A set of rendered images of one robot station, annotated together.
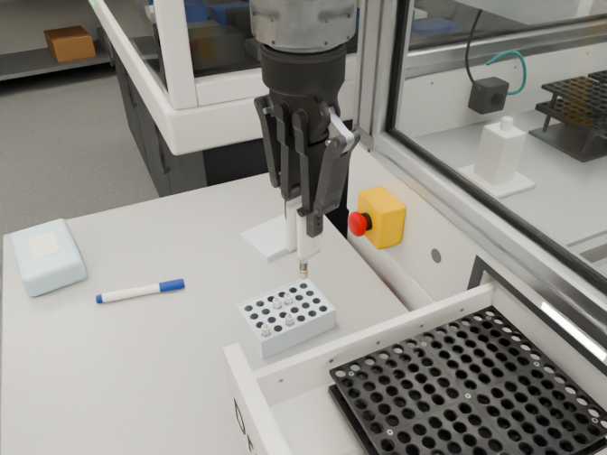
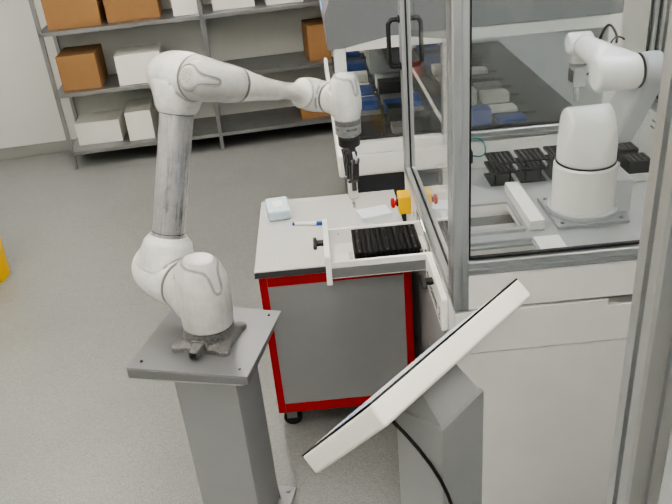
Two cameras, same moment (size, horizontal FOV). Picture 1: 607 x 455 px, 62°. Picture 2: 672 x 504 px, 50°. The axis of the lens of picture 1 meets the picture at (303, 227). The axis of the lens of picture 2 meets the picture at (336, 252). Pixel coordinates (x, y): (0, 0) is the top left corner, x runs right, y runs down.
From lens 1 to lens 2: 210 cm
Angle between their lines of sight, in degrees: 23
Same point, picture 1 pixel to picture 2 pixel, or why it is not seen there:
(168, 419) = (307, 254)
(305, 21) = (343, 131)
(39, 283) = (273, 215)
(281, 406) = (338, 244)
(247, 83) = (379, 145)
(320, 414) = (348, 247)
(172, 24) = not seen: hidden behind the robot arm
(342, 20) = (353, 131)
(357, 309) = not seen: hidden behind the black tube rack
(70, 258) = (285, 208)
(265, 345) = not seen: hidden behind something
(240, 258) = (352, 219)
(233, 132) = (370, 168)
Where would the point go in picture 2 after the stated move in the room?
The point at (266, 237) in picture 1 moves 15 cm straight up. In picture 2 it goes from (365, 212) to (363, 178)
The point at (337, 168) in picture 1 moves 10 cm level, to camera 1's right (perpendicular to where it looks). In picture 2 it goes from (354, 168) to (382, 170)
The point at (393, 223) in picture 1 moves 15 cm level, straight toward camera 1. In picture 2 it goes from (405, 202) to (384, 218)
